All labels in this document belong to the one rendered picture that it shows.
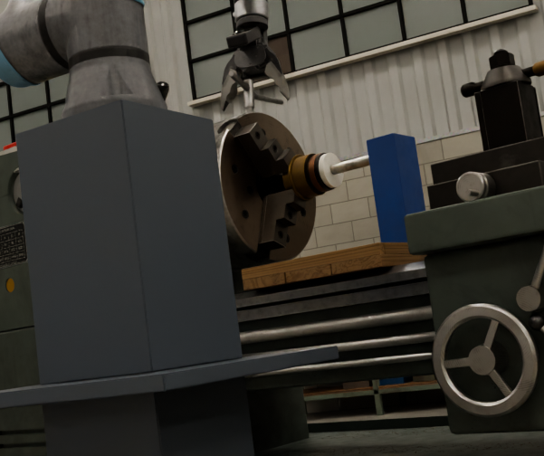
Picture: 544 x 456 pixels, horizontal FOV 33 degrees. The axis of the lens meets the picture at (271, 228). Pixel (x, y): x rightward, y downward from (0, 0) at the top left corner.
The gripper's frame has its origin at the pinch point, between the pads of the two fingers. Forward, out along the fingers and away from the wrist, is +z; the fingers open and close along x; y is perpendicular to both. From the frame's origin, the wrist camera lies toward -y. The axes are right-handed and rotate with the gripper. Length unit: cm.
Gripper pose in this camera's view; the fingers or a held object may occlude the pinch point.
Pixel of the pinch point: (253, 105)
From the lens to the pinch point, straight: 197.3
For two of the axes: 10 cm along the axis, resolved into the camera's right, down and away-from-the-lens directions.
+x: -9.5, 1.2, 3.0
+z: 0.6, 9.8, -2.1
